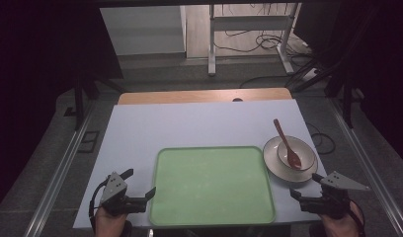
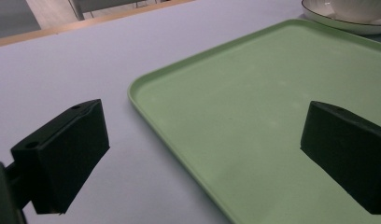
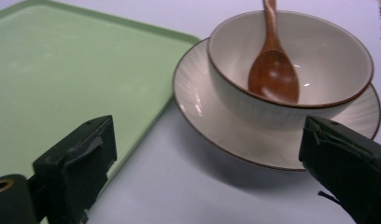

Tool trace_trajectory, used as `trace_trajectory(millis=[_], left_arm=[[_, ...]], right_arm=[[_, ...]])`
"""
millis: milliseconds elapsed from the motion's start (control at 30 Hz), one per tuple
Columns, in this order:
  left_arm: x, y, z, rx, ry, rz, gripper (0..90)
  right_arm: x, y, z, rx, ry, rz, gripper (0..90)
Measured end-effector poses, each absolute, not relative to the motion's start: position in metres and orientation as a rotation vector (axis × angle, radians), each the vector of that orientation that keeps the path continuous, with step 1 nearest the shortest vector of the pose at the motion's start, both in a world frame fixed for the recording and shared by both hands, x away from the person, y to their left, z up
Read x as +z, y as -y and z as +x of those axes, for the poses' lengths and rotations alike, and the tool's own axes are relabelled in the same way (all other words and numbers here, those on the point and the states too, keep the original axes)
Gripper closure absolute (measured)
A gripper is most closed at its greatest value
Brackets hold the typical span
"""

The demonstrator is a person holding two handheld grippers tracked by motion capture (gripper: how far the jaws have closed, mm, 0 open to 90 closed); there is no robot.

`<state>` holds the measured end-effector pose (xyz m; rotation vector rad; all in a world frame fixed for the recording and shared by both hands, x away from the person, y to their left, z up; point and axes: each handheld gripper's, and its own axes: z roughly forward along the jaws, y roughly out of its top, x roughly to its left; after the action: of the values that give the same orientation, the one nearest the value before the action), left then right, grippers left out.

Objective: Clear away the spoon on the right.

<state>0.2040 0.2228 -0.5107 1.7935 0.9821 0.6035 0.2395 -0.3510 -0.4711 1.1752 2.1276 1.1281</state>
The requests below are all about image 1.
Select beige ceramic bowl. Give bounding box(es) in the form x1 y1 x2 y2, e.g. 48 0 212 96
277 136 316 172

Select person's left hand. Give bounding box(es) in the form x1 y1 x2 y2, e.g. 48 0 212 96
94 206 133 237

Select green plastic tray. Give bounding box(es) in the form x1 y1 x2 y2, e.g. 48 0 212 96
148 145 277 228

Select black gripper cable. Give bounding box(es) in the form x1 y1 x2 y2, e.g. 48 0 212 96
88 179 110 228
349 198 367 237

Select white table cover board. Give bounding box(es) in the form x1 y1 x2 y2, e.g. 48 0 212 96
72 99 327 230

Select beige round plate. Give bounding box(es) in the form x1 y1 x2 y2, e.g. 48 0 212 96
262 135 319 184

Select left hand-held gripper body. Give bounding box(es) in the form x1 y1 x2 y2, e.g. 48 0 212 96
98 171 148 217

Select black floor socket box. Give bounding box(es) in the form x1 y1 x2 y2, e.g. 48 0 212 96
76 130 101 154

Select white metal desk frame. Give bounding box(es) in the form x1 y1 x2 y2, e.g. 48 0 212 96
207 3 302 77

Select white power strip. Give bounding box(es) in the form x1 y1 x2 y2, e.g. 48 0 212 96
301 67 321 82

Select wooden table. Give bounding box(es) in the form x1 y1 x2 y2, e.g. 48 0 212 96
118 87 293 106

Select person's right hand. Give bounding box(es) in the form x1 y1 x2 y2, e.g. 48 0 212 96
309 200 365 237

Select tangled black floor cables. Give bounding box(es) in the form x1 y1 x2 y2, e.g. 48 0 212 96
212 29 311 55

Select black looped floor cable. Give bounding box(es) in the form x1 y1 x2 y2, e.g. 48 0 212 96
304 121 337 156

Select aluminium floor rail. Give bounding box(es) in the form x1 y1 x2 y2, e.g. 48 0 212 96
23 98 99 237
327 98 403 237

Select black metal stand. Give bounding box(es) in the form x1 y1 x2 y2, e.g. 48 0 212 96
323 65 365 129
72 73 125 131

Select white cabinet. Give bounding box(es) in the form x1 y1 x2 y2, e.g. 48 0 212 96
100 5 188 57

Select red-brown wooden spoon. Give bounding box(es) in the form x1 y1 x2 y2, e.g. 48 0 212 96
273 118 302 171

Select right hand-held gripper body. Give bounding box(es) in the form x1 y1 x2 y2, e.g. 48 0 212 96
299 170 371 220

